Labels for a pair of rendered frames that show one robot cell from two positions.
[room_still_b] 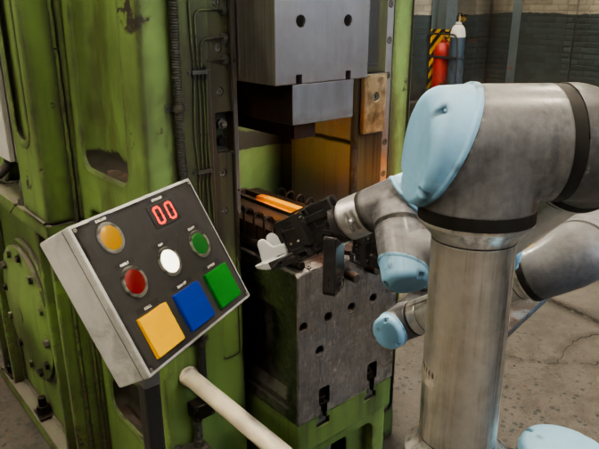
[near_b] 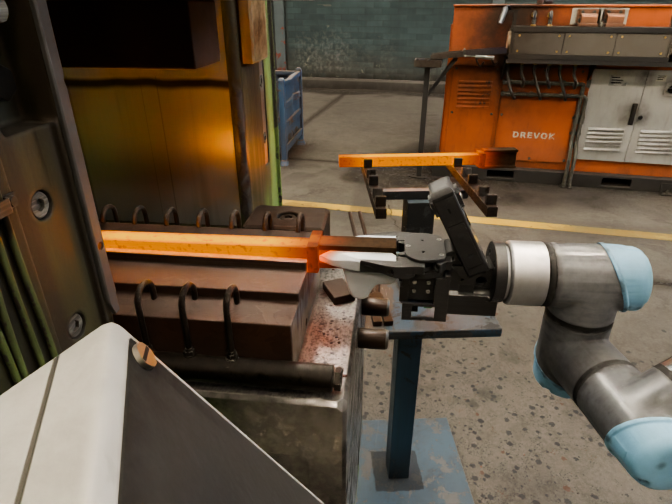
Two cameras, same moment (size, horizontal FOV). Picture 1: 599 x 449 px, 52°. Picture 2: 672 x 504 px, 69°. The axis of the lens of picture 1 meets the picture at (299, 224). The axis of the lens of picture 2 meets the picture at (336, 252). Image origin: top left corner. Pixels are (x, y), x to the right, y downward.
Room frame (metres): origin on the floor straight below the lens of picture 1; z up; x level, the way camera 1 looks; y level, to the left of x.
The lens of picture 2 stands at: (1.12, 0.26, 1.27)
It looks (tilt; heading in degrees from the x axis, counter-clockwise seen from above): 27 degrees down; 317
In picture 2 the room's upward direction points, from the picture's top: straight up
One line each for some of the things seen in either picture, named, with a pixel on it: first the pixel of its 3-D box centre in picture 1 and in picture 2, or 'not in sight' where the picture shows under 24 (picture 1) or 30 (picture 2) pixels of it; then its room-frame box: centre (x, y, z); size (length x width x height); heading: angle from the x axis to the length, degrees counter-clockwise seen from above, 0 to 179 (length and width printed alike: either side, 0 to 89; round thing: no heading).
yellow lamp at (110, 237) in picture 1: (110, 237); not in sight; (0.98, 0.32, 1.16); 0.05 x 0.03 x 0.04; 130
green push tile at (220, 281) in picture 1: (221, 285); not in sight; (1.12, 0.16, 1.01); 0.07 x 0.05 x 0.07; 155
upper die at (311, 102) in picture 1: (271, 93); not in sight; (1.67, 0.08, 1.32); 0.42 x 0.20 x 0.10; 40
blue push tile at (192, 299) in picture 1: (192, 306); not in sight; (1.03, 0.20, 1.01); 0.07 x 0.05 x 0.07; 155
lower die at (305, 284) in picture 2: (273, 220); (141, 282); (1.67, 0.08, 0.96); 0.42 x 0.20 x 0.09; 40
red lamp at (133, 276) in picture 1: (135, 281); not in sight; (0.96, 0.28, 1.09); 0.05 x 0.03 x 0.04; 130
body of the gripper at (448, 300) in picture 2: (375, 248); (448, 275); (1.40, -0.19, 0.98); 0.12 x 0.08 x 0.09; 40
